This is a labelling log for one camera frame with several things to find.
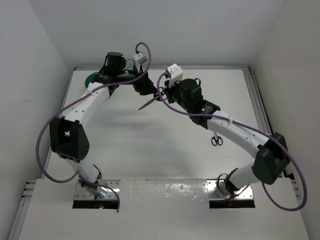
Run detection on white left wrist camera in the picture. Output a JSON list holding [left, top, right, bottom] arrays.
[[132, 52, 148, 69]]

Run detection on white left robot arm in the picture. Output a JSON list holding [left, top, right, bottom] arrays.
[[49, 52, 157, 183]]

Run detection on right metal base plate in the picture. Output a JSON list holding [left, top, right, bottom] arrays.
[[206, 179, 254, 201]]

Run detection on metal base plate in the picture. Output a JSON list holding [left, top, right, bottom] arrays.
[[206, 179, 254, 201], [74, 179, 120, 201]]

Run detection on large black handled scissors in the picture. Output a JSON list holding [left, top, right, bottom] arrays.
[[138, 87, 165, 111]]

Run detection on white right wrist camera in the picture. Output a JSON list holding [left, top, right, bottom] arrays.
[[166, 64, 183, 88]]

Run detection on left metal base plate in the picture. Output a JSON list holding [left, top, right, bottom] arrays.
[[74, 179, 120, 201]]

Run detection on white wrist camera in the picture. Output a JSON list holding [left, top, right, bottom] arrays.
[[132, 52, 148, 69], [166, 64, 183, 88]]

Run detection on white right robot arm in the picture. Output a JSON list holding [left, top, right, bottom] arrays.
[[164, 78, 291, 195]]

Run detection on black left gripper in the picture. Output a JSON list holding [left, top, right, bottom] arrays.
[[116, 63, 158, 95]]

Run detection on teal round divided container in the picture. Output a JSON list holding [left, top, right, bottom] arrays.
[[84, 72, 97, 89]]

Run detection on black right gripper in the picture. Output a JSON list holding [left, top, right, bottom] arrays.
[[163, 76, 192, 113]]

